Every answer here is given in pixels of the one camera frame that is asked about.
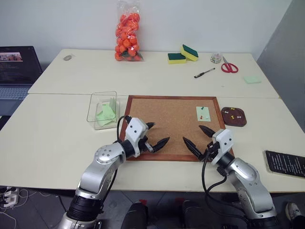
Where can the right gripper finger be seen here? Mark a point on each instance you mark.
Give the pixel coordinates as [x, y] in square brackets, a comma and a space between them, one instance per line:
[206, 130]
[191, 145]

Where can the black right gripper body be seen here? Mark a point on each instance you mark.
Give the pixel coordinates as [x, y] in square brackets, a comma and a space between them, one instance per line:
[210, 150]

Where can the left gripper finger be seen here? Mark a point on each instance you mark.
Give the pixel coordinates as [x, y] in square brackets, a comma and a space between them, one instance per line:
[150, 125]
[162, 143]

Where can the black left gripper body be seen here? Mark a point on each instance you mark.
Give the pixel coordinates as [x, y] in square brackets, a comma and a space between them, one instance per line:
[145, 145]

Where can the light green paper note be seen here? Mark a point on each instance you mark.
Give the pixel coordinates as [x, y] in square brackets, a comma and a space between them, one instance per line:
[206, 114]

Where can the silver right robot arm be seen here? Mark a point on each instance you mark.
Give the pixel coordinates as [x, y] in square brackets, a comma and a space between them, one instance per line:
[250, 181]

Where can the wood-framed cork board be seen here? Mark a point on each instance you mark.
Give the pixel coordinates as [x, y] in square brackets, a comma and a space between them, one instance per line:
[174, 114]

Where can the green sticky note pad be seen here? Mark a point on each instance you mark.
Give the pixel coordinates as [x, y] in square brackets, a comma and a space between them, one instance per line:
[252, 79]

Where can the brown pin tray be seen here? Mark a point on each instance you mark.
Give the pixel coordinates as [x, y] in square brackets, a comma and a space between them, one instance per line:
[234, 122]

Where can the black pen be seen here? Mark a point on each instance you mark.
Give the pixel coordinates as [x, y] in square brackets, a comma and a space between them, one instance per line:
[204, 73]

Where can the clear plastic box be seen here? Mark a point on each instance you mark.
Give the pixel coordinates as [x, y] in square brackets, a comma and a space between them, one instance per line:
[91, 112]

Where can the dark rounded shape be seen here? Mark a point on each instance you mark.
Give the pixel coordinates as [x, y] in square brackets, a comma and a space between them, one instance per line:
[137, 215]
[190, 214]

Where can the yellow green sponge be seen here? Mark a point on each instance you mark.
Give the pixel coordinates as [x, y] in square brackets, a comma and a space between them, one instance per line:
[176, 58]
[190, 52]

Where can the clear tape roll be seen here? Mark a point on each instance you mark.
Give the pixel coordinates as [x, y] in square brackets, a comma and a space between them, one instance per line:
[216, 58]

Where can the black device with text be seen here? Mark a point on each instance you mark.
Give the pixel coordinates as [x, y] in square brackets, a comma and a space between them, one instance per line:
[286, 163]

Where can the bag of orange fruits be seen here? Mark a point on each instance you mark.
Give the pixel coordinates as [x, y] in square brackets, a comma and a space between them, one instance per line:
[127, 35]

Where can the grey partition panel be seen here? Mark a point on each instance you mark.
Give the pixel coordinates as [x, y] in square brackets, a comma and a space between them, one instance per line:
[286, 71]

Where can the white sneaker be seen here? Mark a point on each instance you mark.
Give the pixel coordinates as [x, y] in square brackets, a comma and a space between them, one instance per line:
[292, 212]

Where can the small grey oval object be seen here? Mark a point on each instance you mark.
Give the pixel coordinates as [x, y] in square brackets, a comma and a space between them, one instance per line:
[68, 57]

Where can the white power strip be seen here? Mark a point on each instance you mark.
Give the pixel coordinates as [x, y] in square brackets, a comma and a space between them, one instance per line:
[10, 196]

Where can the open laptop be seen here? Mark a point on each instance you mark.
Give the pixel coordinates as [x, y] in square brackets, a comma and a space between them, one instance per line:
[16, 66]

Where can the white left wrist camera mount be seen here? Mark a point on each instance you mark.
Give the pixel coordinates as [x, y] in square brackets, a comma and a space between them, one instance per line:
[134, 130]

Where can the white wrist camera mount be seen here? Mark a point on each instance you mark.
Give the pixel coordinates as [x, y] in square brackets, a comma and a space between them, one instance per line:
[224, 139]
[134, 130]

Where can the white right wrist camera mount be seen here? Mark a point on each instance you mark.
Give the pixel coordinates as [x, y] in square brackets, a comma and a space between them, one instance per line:
[224, 139]

